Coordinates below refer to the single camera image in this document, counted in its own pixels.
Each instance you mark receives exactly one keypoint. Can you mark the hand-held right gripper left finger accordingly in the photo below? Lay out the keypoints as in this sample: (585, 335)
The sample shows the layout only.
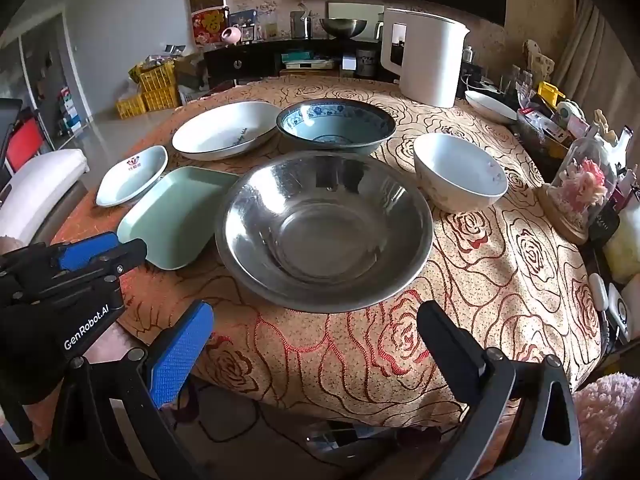
(182, 355)

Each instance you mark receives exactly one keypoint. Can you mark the red floral box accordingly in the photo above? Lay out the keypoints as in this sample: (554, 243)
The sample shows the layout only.
(209, 27)

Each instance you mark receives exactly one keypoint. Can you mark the yellow box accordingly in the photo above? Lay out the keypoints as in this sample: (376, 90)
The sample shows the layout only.
(550, 92)

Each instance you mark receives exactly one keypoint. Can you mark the white floral bowl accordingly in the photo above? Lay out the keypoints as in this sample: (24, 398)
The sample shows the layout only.
(455, 170)

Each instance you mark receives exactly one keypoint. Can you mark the white cushion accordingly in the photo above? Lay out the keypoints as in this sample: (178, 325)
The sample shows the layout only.
(40, 175)

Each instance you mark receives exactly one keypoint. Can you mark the stack of books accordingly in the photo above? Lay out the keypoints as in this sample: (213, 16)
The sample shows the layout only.
(307, 61)

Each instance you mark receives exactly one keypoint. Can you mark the white oval deep plate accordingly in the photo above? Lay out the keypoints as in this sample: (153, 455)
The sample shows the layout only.
(220, 132)

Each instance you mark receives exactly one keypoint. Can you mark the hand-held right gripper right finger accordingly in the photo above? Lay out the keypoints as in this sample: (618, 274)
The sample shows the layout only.
(450, 345)

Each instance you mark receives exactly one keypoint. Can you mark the small stainless steel bowl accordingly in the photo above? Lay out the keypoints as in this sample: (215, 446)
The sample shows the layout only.
(343, 27)

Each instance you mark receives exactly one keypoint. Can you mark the rose patterned tablecloth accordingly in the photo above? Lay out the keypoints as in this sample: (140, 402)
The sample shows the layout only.
(500, 270)

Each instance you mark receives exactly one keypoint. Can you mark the small white red-logo dish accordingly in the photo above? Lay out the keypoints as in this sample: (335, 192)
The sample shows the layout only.
(130, 180)

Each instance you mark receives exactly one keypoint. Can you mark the green rectangular plate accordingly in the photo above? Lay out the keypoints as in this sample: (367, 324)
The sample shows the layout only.
(170, 215)

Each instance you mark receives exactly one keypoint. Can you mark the glass dome with flowers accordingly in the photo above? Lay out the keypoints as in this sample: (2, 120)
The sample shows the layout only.
(580, 185)

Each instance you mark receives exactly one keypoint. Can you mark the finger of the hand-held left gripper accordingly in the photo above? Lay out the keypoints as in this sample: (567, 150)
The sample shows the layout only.
(125, 257)
(82, 255)

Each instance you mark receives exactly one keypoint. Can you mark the black cabinet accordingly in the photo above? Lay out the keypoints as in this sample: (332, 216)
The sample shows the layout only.
(250, 62)

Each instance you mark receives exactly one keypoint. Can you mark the white plastic basket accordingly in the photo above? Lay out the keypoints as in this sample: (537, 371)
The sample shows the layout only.
(192, 95)

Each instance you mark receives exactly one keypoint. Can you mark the colourful storage boxes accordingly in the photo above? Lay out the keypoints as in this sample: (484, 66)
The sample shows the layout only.
(70, 112)

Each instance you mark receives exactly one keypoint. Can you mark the red chair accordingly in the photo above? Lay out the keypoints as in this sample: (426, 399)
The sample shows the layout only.
(22, 142)

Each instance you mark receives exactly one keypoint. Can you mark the blue patterned bowl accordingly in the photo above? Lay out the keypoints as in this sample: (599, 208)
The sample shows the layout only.
(335, 122)

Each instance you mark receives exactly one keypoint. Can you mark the beige curtain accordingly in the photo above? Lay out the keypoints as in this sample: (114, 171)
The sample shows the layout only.
(595, 50)

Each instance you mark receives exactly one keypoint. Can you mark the stainless steel pot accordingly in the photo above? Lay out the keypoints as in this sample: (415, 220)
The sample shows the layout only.
(301, 25)

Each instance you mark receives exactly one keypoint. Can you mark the white round plate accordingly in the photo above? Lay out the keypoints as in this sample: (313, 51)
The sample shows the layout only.
(490, 106)

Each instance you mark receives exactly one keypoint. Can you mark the yellow plastic crate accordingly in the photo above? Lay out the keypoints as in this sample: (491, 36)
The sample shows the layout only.
(161, 99)
(130, 107)
(156, 76)

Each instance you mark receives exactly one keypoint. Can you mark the pink vase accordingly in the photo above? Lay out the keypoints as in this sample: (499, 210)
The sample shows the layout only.
(231, 35)

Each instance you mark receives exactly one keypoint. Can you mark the pink fluffy cloth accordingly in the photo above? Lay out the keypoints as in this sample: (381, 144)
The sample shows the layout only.
(610, 410)

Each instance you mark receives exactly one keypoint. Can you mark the large stainless steel bowl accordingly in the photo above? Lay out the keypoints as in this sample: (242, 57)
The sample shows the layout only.
(325, 240)

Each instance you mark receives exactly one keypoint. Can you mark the white mug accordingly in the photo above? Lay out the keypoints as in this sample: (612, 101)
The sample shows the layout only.
(366, 64)

